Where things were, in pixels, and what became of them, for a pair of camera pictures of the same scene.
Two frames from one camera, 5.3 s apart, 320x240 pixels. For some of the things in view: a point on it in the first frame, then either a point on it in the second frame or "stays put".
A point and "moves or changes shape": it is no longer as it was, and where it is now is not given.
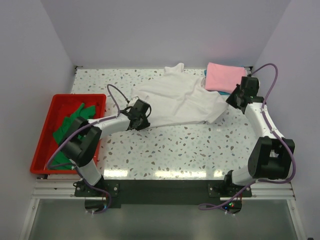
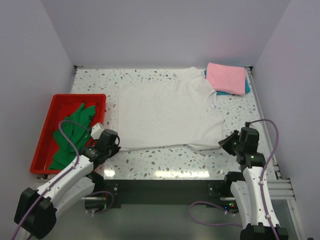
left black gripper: [145, 124] -> [115, 150]
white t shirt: [176, 96] moves or changes shape
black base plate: [165, 194] stays put
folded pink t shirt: [223, 78] stays put
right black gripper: [230, 101] -> [224, 143]
